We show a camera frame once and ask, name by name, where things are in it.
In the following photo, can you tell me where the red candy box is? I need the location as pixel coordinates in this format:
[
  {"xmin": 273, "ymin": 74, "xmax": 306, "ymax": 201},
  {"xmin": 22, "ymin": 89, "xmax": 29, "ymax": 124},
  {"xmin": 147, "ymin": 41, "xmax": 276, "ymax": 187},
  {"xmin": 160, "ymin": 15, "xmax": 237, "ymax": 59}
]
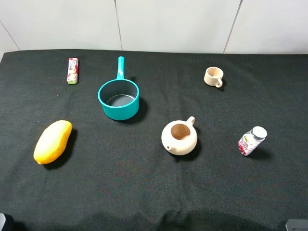
[{"xmin": 66, "ymin": 58, "xmax": 79, "ymax": 85}]

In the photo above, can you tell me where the black table cloth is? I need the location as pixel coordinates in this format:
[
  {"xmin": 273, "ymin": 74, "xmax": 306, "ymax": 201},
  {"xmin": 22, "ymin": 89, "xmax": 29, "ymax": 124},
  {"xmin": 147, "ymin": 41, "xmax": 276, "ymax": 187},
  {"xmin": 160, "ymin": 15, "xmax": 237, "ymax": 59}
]
[{"xmin": 0, "ymin": 50, "xmax": 308, "ymax": 231}]

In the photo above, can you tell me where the yellow mango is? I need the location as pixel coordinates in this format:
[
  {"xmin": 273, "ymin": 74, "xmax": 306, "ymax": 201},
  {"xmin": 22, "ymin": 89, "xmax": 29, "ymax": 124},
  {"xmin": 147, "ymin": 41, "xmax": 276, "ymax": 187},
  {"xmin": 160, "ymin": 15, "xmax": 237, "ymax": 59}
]
[{"xmin": 33, "ymin": 120, "xmax": 73, "ymax": 165}]

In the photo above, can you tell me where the beige wooden cup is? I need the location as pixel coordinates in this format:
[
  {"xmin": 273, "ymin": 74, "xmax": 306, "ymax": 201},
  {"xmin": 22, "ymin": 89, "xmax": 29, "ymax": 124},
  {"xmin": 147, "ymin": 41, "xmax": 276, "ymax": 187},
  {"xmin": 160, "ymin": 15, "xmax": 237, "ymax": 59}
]
[{"xmin": 204, "ymin": 67, "xmax": 224, "ymax": 88}]

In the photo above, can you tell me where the small white-capped bottle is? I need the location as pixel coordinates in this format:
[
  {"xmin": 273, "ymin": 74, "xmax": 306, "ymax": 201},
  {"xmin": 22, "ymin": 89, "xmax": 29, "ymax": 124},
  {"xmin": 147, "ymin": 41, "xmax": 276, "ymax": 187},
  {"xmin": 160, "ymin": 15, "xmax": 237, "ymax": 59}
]
[{"xmin": 238, "ymin": 126, "xmax": 267, "ymax": 156}]

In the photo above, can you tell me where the teal saucepan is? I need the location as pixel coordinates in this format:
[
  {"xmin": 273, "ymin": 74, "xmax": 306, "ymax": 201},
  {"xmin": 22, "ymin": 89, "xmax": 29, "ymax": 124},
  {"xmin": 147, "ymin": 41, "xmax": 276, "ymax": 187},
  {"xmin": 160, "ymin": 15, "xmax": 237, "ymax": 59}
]
[{"xmin": 98, "ymin": 56, "xmax": 140, "ymax": 121}]

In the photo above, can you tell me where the beige wooden teapot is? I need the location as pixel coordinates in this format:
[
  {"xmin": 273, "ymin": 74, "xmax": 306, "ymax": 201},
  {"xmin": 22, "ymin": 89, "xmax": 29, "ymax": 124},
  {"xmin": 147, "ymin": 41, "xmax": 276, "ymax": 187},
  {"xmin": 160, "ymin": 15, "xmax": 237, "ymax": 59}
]
[{"xmin": 161, "ymin": 116, "xmax": 197, "ymax": 155}]

